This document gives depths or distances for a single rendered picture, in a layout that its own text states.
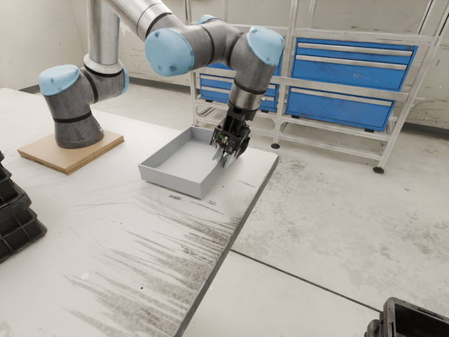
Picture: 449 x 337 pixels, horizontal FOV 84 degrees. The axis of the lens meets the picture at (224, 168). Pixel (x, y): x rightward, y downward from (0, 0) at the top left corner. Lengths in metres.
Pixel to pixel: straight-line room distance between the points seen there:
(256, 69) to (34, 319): 0.60
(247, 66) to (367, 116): 1.63
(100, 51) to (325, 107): 1.60
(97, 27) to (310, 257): 1.34
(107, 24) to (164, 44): 0.43
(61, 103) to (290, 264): 1.21
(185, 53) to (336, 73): 1.63
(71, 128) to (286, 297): 1.12
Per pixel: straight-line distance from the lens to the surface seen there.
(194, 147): 0.86
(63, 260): 0.64
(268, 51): 0.52
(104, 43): 0.90
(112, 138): 0.97
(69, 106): 0.92
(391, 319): 0.70
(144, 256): 0.58
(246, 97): 0.55
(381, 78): 2.01
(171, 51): 0.45
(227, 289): 1.32
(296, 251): 1.48
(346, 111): 2.08
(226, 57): 0.56
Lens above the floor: 1.16
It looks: 36 degrees down
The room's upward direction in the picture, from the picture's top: straight up
